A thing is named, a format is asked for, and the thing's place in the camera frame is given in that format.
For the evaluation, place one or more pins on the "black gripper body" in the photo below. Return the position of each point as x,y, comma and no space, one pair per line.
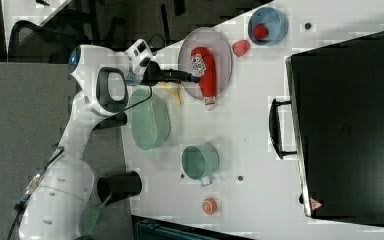
152,74

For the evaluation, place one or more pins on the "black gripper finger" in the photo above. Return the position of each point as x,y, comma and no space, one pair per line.
188,79
170,73

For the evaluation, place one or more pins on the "red plush ketchup bottle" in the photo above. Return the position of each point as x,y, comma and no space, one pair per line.
203,66

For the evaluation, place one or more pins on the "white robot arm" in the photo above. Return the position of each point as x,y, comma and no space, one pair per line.
56,197

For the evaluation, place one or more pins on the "grey round plate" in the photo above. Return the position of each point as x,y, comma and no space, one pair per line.
217,44

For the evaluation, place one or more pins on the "green perforated basket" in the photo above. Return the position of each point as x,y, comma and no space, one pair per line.
149,119

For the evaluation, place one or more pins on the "red strawberry toy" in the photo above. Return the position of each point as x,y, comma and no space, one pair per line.
260,32

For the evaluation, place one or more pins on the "green metal mug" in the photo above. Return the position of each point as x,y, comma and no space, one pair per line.
200,162

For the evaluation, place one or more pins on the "blue bowl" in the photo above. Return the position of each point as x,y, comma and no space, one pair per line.
275,22

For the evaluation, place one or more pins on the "black office chair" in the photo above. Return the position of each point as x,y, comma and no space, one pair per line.
51,43

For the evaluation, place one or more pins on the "black cylinder cup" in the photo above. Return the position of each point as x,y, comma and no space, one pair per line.
119,187

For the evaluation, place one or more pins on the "orange slice toy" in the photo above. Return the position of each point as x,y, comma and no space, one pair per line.
209,206

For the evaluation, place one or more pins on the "black toaster oven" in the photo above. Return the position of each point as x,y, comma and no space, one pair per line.
337,103

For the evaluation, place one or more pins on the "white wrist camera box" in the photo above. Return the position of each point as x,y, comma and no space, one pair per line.
139,55

